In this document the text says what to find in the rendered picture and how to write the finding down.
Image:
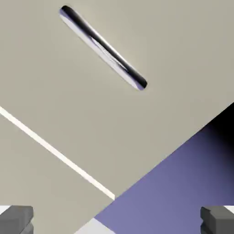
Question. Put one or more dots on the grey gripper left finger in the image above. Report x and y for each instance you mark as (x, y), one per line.
(14, 219)

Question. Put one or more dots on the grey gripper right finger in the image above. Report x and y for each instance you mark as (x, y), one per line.
(219, 221)

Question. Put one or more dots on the beige drawer front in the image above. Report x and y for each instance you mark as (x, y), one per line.
(146, 128)
(36, 179)

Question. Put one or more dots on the beige cabinet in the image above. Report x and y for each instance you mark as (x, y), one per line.
(54, 152)

